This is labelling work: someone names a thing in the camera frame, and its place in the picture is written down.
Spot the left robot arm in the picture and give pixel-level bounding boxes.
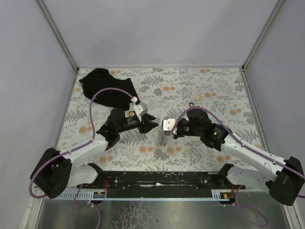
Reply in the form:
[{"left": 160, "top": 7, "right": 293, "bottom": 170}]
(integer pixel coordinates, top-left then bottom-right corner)
[{"left": 29, "top": 108, "right": 158, "bottom": 198}]

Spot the floral table mat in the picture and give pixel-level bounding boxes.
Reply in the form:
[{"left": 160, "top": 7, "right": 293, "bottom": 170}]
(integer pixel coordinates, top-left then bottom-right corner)
[{"left": 57, "top": 67, "right": 264, "bottom": 171}]

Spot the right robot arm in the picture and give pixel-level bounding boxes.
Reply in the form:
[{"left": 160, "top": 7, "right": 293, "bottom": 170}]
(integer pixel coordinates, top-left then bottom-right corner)
[{"left": 162, "top": 106, "right": 305, "bottom": 206}]

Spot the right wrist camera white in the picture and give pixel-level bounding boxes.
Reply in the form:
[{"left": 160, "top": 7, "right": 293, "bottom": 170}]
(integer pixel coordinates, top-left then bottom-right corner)
[{"left": 162, "top": 119, "right": 177, "bottom": 136}]

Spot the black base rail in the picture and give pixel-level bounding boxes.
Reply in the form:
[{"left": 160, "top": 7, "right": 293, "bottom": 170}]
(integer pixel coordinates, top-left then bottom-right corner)
[{"left": 82, "top": 171, "right": 238, "bottom": 199}]

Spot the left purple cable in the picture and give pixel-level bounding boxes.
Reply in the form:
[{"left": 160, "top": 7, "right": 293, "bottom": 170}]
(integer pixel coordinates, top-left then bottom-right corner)
[{"left": 28, "top": 87, "right": 139, "bottom": 229}]

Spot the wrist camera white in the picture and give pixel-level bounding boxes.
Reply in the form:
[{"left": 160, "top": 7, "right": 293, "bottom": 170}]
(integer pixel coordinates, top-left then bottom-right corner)
[
  {"left": 133, "top": 102, "right": 148, "bottom": 117},
  {"left": 162, "top": 119, "right": 177, "bottom": 136}
]

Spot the purple cable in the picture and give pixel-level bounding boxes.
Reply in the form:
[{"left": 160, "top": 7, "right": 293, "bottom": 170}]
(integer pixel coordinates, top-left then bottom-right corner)
[
  {"left": 172, "top": 107, "right": 305, "bottom": 226},
  {"left": 28, "top": 87, "right": 139, "bottom": 229}
]

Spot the black cloth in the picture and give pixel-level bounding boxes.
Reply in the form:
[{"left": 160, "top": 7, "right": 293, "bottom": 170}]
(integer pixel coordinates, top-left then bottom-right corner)
[{"left": 79, "top": 68, "right": 138, "bottom": 110}]

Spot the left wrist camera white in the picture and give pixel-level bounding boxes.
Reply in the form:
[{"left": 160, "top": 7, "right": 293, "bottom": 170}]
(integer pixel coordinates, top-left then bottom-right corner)
[{"left": 133, "top": 102, "right": 148, "bottom": 117}]

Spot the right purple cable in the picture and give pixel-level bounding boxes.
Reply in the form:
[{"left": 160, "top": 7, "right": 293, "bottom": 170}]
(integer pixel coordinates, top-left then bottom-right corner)
[{"left": 172, "top": 107, "right": 305, "bottom": 226}]

